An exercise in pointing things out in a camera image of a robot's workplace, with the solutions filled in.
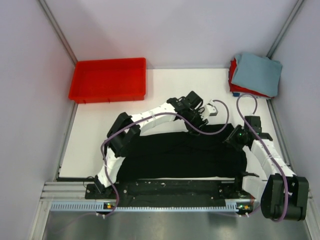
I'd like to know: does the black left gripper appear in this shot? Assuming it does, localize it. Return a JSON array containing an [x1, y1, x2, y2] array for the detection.
[[183, 108, 208, 136]]

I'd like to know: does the black t-shirt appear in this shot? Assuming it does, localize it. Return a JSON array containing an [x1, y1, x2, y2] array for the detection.
[[116, 123, 247, 182]]

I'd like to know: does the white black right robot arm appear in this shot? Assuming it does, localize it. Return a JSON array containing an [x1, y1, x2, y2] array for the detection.
[[224, 115, 309, 221]]

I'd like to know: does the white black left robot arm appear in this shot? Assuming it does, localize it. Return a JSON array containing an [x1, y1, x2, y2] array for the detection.
[[94, 91, 215, 199]]

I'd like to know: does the white blue folded t-shirt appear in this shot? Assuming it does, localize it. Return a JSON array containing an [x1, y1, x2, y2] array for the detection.
[[232, 91, 242, 98]]

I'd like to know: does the red folded t-shirt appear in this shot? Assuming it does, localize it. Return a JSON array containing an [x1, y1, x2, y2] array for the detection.
[[228, 57, 277, 99]]

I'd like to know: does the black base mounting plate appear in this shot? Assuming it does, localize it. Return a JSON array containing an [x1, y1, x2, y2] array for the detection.
[[85, 179, 255, 207]]

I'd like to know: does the light blue folded t-shirt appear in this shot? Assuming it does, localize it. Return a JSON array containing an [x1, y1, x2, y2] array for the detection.
[[229, 52, 283, 98]]

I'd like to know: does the red plastic bin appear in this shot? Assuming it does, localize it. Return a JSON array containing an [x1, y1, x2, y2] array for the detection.
[[68, 57, 147, 104]]

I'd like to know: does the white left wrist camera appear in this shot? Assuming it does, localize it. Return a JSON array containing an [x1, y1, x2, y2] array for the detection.
[[199, 99, 218, 120]]

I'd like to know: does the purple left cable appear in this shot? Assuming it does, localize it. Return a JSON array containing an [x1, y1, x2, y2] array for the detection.
[[99, 99, 232, 221]]

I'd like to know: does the purple cable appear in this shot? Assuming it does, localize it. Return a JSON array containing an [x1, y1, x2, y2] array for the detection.
[[99, 99, 232, 221], [236, 93, 292, 223]]

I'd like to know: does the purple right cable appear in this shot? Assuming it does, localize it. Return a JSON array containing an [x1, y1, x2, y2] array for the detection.
[[236, 93, 292, 223]]

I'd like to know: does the grey slotted cable duct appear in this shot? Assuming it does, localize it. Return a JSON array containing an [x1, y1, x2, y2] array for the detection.
[[50, 200, 253, 215]]

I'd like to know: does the aluminium right corner post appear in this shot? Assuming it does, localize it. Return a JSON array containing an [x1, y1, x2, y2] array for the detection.
[[266, 0, 306, 59]]

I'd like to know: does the aluminium frame rail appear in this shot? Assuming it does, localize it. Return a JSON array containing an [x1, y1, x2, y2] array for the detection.
[[36, 0, 78, 66]]

